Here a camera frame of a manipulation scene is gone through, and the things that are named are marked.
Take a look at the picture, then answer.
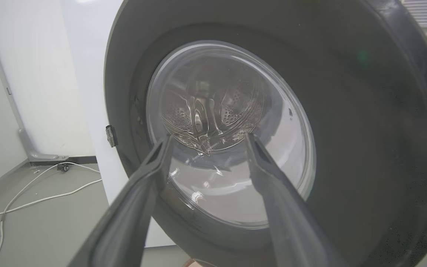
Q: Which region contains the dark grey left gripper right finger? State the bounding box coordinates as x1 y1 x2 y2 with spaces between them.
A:
244 133 347 267

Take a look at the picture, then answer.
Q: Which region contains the white partition panel with foot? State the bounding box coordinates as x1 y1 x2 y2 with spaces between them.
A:
0 0 96 163

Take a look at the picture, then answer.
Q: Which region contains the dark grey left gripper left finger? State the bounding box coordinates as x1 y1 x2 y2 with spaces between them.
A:
66 134 175 267

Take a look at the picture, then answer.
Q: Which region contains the grey round washing machine door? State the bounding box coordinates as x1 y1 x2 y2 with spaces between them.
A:
103 0 427 267

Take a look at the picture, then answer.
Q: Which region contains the white washing machine body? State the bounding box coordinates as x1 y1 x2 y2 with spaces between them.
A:
61 0 177 248

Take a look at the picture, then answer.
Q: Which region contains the white cable on floor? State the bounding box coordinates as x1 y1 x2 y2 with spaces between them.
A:
0 179 103 223
0 162 101 267

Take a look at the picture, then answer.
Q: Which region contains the white window blind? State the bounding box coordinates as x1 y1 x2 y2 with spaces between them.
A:
401 0 427 29

